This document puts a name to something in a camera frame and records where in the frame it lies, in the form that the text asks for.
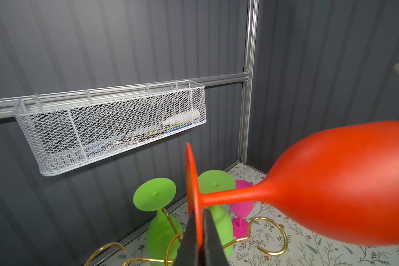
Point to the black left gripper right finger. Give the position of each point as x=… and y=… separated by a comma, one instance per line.
x=212, y=253

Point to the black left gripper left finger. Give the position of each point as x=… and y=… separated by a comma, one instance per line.
x=188, y=254

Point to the pink wine glass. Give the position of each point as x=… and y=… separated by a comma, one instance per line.
x=241, y=211

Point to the green wine glass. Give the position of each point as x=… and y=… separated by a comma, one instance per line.
x=155, y=195
x=217, y=181

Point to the red wine glass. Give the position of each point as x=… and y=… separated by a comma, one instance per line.
x=341, y=183

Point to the green wine glass back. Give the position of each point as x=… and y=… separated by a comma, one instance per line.
x=155, y=195

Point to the white marker in basket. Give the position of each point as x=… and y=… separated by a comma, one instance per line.
x=182, y=118

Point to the white wire mesh basket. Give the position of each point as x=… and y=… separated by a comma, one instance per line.
x=65, y=138

